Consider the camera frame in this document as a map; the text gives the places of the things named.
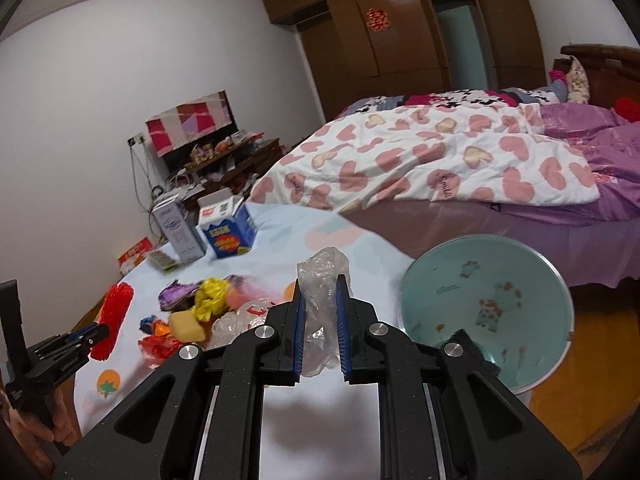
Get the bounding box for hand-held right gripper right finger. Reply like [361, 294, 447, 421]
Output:
[336, 272, 583, 480]

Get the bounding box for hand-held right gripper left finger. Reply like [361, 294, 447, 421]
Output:
[52, 277, 306, 480]

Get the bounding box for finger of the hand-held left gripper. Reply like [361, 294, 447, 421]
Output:
[60, 324, 110, 353]

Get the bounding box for red foam fruit net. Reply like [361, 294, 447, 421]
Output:
[90, 282, 135, 361]

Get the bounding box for clear plastic bag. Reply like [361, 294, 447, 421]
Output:
[298, 247, 351, 378]

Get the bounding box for orange and blue candy wrapper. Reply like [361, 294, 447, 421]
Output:
[138, 315, 173, 336]

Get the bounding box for clear plastic packaging red print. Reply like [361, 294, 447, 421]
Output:
[207, 297, 276, 351]

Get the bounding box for red orange foil wrapper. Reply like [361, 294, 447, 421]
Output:
[137, 335, 183, 368]

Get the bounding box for pink translucent wrapper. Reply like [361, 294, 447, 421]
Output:
[225, 274, 268, 311]

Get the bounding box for purple wrapper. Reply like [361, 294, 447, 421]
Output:
[159, 280, 203, 313]

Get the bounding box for yellow sponge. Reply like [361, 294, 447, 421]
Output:
[168, 310, 207, 345]

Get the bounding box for yellow wrapper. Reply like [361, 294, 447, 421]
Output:
[194, 277, 228, 322]

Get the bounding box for pale green round trash bin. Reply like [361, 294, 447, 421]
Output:
[397, 236, 575, 393]

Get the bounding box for person's left hand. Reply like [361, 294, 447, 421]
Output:
[0, 387, 83, 466]

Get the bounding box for red and white box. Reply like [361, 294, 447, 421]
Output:
[118, 238, 155, 276]

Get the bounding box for white tablecloth orange fruit print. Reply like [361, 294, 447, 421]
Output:
[72, 202, 531, 480]

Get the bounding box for blue and white carton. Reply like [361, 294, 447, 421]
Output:
[196, 188, 259, 260]

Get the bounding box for white cardboard box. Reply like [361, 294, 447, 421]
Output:
[151, 197, 207, 264]

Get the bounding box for mauve bed sheet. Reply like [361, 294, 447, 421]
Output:
[340, 195, 640, 288]

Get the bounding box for wooden television cabinet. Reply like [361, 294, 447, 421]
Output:
[165, 137, 288, 211]

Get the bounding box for white blanket pink hearts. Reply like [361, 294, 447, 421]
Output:
[250, 102, 601, 213]

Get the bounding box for black television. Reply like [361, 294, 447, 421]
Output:
[160, 127, 237, 173]

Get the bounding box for checkered cloth television cover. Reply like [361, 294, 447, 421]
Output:
[145, 90, 237, 157]

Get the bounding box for black white pink printed blanket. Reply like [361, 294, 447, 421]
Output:
[332, 87, 568, 121]

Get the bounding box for brown wooden wardrobe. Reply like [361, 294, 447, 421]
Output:
[260, 0, 546, 121]

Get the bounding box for purple satin quilt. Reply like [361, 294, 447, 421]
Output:
[542, 102, 640, 223]

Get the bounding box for floral pillow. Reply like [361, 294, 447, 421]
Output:
[565, 56, 592, 106]

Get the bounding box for red fluffy cloth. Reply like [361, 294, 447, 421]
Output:
[614, 96, 640, 123]

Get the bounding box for tangle of cables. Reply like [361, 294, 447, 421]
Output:
[127, 142, 168, 213]

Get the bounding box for wooden bed frame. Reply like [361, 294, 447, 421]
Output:
[560, 45, 640, 111]

